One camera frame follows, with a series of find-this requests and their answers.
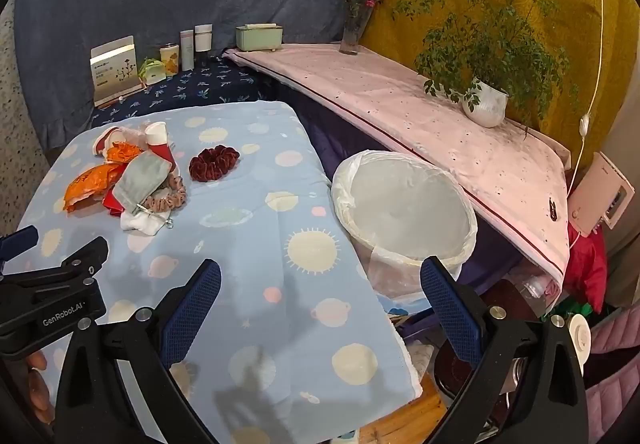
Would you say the dark red scrunchie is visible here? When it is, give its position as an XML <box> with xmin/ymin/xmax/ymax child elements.
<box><xmin>189</xmin><ymin>146</ymin><xmax>241</xmax><ymax>183</ymax></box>

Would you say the wooden board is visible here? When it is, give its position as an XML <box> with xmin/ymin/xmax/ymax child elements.
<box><xmin>360</xmin><ymin>389</ymin><xmax>448</xmax><ymax>444</ymax></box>

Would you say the orange snack packet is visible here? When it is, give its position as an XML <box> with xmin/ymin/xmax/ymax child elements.
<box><xmin>63</xmin><ymin>163</ymin><xmax>123</xmax><ymax>212</ymax></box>

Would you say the white cable with switch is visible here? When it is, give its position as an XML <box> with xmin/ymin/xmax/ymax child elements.
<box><xmin>570</xmin><ymin>0</ymin><xmax>607</xmax><ymax>239</ymax></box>

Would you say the navy floral cloth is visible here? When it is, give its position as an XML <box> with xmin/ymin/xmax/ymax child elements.
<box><xmin>90</xmin><ymin>54</ymin><xmax>273</xmax><ymax>129</ymax></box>

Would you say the dark purple cloth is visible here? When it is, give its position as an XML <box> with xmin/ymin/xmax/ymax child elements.
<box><xmin>272</xmin><ymin>84</ymin><xmax>521</xmax><ymax>297</ymax></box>

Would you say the glass vase with pink flowers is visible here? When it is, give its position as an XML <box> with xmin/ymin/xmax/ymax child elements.
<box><xmin>334</xmin><ymin>0</ymin><xmax>385</xmax><ymax>56</ymax></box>

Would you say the white card box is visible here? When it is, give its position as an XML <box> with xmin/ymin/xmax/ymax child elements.
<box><xmin>90</xmin><ymin>36</ymin><xmax>143</xmax><ymax>108</ymax></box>

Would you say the yellow can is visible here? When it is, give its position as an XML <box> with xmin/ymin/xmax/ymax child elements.
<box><xmin>160</xmin><ymin>44</ymin><xmax>180</xmax><ymax>75</ymax></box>

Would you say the crushed red white paper cup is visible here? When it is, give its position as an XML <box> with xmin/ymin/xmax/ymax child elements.
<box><xmin>95</xmin><ymin>126</ymin><xmax>126</xmax><ymax>157</ymax></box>

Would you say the grey face mask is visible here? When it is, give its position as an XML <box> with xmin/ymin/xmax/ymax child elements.
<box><xmin>112</xmin><ymin>151</ymin><xmax>175</xmax><ymax>215</ymax></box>

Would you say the light blue planet print cloth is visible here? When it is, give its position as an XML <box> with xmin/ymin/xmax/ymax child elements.
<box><xmin>15</xmin><ymin>100</ymin><xmax>423</xmax><ymax>444</ymax></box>

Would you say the white pink tube bottle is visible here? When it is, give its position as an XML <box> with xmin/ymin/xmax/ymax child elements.
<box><xmin>180</xmin><ymin>30</ymin><xmax>195</xmax><ymax>71</ymax></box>

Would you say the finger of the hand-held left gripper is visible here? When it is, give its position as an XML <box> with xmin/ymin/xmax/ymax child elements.
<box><xmin>0</xmin><ymin>225</ymin><xmax>39</xmax><ymax>275</ymax></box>
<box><xmin>0</xmin><ymin>236</ymin><xmax>110</xmax><ymax>297</ymax></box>

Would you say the pink quilted cloth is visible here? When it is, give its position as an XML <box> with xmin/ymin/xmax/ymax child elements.
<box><xmin>585</xmin><ymin>309</ymin><xmax>640</xmax><ymax>425</ymax></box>

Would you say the person's left hand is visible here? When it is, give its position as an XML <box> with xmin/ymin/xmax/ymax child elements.
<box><xmin>22</xmin><ymin>351</ymin><xmax>56</xmax><ymax>425</ymax></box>

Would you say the pink speckled cloth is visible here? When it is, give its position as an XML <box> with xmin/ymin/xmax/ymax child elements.
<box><xmin>222</xmin><ymin>42</ymin><xmax>573</xmax><ymax>292</ymax></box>

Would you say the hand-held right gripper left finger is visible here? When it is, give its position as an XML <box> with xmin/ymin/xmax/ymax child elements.
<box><xmin>54</xmin><ymin>259</ymin><xmax>223</xmax><ymax>444</ymax></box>

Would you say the white round disc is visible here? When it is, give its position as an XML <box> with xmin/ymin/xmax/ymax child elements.
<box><xmin>567</xmin><ymin>314</ymin><xmax>593</xmax><ymax>367</ymax></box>

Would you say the green tissue box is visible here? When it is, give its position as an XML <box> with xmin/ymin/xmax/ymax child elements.
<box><xmin>235</xmin><ymin>22</ymin><xmax>285</xmax><ymax>52</ymax></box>

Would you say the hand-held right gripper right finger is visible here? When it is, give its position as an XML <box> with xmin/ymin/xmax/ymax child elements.
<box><xmin>419</xmin><ymin>256</ymin><xmax>591</xmax><ymax>444</ymax></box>

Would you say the pink white appliance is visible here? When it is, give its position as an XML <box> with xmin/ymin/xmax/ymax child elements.
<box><xmin>567</xmin><ymin>151</ymin><xmax>635</xmax><ymax>237</ymax></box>

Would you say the green tissue pack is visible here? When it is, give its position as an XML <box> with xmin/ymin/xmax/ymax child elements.
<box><xmin>138</xmin><ymin>56</ymin><xmax>167</xmax><ymax>85</ymax></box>

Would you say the bin with white liner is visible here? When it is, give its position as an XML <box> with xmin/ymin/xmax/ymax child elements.
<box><xmin>331</xmin><ymin>150</ymin><xmax>478</xmax><ymax>302</ymax></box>

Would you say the red cloth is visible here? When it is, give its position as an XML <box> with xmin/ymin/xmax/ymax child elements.
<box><xmin>565</xmin><ymin>229</ymin><xmax>608</xmax><ymax>315</ymax></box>

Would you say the clear plastic bag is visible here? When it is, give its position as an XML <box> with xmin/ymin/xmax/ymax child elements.
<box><xmin>510</xmin><ymin>269</ymin><xmax>566</xmax><ymax>315</ymax></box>

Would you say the white tissue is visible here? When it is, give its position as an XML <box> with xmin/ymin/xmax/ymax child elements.
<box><xmin>120</xmin><ymin>211</ymin><xmax>163</xmax><ymax>237</ymax></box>

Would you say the white jar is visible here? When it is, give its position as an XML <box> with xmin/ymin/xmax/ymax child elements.
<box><xmin>194</xmin><ymin>24</ymin><xmax>214</xmax><ymax>53</ymax></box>

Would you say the red paper piece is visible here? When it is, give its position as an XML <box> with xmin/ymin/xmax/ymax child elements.
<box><xmin>102</xmin><ymin>188</ymin><xmax>127</xmax><ymax>215</ymax></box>

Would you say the pink scrunchie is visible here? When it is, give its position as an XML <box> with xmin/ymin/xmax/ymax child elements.
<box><xmin>145</xmin><ymin>172</ymin><xmax>187</xmax><ymax>213</ymax></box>

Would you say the green plant in white pot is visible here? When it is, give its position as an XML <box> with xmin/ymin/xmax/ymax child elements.
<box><xmin>392</xmin><ymin>0</ymin><xmax>581</xmax><ymax>129</ymax></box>

